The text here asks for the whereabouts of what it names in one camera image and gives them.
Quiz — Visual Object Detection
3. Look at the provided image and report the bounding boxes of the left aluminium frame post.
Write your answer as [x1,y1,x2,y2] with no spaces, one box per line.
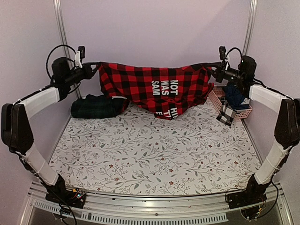
[53,0,81,98]

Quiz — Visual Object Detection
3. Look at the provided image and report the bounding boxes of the dark green plaid skirt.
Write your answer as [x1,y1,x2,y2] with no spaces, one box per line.
[70,95,129,119]

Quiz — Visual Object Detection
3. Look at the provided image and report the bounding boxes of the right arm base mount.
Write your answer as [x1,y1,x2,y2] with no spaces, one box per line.
[225,185,268,220]

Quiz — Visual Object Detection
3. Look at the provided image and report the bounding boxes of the front aluminium rail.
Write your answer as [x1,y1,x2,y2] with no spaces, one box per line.
[21,181,296,225]

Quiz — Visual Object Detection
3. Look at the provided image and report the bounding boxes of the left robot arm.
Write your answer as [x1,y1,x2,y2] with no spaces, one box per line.
[1,46,100,203]

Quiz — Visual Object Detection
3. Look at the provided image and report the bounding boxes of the floral patterned table mat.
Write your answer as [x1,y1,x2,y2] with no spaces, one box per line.
[49,100,261,195]

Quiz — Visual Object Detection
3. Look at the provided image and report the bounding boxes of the dark blue garment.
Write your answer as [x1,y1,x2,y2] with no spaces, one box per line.
[223,85,250,110]

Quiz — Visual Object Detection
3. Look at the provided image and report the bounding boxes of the red black plaid shirt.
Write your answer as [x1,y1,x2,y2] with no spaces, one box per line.
[99,62,214,120]

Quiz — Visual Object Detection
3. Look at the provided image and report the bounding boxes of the grey white plaid cloth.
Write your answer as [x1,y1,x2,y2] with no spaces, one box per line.
[217,100,237,126]

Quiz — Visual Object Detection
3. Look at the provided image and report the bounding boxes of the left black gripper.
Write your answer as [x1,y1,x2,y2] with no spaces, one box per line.
[64,62,101,85]

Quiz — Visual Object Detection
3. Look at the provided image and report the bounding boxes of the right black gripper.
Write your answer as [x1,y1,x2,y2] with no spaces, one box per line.
[204,61,245,83]

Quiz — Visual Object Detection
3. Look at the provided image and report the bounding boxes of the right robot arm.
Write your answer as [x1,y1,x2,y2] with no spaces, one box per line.
[205,46,300,204]

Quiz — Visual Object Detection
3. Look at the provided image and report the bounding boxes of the aluminium frame post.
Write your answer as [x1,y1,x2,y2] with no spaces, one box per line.
[242,0,258,55]
[53,0,81,98]

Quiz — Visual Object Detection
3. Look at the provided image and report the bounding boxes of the pink plastic basket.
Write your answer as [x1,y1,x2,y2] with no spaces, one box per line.
[208,85,253,119]

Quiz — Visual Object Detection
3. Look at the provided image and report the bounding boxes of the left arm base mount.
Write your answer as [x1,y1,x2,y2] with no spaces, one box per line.
[45,186,86,209]

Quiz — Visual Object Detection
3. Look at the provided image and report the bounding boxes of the right aluminium frame post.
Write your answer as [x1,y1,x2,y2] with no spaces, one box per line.
[242,0,258,55]

